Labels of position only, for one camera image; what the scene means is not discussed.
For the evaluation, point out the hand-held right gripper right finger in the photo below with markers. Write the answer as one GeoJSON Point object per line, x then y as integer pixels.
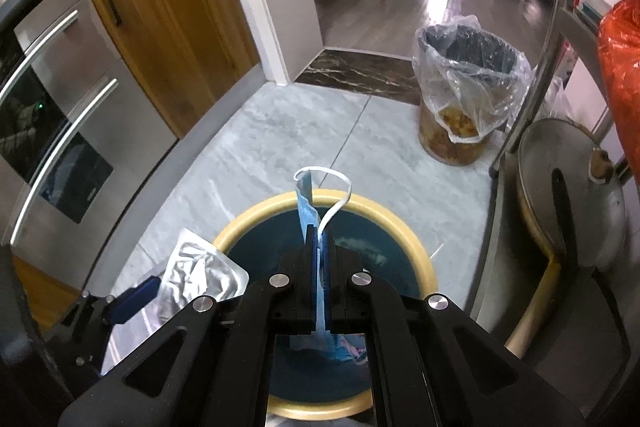
{"type": "Point", "coordinates": [345, 292]}

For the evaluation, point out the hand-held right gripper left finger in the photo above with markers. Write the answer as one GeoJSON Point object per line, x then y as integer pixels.
{"type": "Point", "coordinates": [312, 292]}

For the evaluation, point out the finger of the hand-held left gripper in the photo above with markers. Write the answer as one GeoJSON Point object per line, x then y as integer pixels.
{"type": "Point", "coordinates": [87, 332]}
{"type": "Point", "coordinates": [132, 304]}

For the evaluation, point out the blue bin with yellow rim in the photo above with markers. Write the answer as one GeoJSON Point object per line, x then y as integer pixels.
{"type": "Point", "coordinates": [390, 264]}

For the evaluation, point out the silver foil packet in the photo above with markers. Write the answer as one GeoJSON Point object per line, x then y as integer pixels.
{"type": "Point", "coordinates": [200, 262]}

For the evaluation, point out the blue face mask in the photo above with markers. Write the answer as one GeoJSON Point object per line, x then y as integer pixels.
{"type": "Point", "coordinates": [306, 207]}

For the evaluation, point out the trash can with clear liner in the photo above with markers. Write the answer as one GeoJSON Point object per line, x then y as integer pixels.
{"type": "Point", "coordinates": [450, 132]}

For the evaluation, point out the yellow pan with grey lid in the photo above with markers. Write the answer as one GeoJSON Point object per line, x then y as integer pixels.
{"type": "Point", "coordinates": [540, 167]}

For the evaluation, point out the stainless steel drawer appliance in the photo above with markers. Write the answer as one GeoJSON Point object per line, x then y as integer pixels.
{"type": "Point", "coordinates": [100, 72]}

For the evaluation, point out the white plastic bag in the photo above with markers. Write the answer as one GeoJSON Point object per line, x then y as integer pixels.
{"type": "Point", "coordinates": [555, 97]}

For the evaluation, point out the narrow wooden cabinet door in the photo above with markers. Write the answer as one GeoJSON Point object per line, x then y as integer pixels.
{"type": "Point", "coordinates": [175, 7]}

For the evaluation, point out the red plastic bag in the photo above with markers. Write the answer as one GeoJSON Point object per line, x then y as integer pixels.
{"type": "Point", "coordinates": [620, 67]}

